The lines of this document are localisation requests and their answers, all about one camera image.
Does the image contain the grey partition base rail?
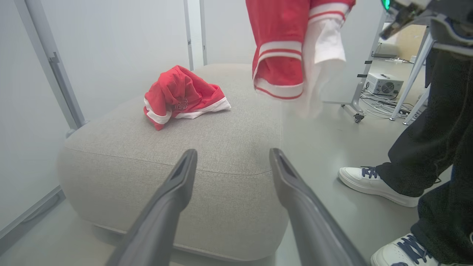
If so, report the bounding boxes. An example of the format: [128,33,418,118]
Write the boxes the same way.
[0,186,66,255]

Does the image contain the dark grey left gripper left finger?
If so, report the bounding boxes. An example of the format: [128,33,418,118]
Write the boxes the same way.
[105,149,198,266]

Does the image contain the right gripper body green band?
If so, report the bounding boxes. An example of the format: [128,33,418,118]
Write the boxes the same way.
[380,0,435,40]

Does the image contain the plain white partition post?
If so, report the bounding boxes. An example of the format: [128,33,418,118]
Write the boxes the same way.
[184,0,208,71]

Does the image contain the dark jacket striped hem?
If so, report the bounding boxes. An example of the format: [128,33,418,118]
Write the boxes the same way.
[429,0,473,58]

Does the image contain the white rolling board stand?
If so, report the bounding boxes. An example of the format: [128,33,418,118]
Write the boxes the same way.
[321,0,388,124]

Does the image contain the dark trousers of person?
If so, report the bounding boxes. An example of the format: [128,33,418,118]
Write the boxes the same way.
[376,48,473,265]

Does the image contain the white table frame legs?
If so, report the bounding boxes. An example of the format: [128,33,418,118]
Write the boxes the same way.
[390,28,436,126]

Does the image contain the white box device with fan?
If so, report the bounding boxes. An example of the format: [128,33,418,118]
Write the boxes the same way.
[365,72,404,96]

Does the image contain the white floor cables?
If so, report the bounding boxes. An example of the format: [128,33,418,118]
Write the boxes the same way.
[360,89,422,119]

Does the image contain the white sneaker blue laces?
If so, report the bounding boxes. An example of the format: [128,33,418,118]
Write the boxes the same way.
[338,166,420,208]
[371,233,473,266]

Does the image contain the red white striped jersey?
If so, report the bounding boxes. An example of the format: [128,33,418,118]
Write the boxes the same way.
[246,0,356,119]

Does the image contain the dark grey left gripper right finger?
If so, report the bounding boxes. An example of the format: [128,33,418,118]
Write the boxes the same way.
[269,148,369,266]

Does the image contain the beige fabric seat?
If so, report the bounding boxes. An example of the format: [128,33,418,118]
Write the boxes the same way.
[57,64,289,263]

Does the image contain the red shorts white hem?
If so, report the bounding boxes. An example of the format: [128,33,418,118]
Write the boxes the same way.
[143,65,232,131]

